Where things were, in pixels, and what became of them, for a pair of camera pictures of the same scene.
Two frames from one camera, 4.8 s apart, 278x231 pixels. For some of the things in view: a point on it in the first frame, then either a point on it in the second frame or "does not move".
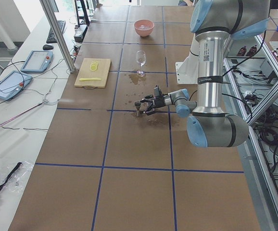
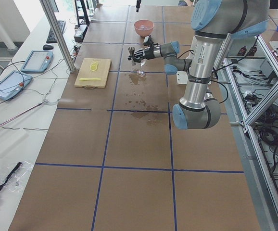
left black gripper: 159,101 → 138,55
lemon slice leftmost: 93,67 does not move
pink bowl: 144,28 does not move
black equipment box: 80,32 does not move
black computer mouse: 47,47 does not move
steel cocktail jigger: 137,104 → 131,50
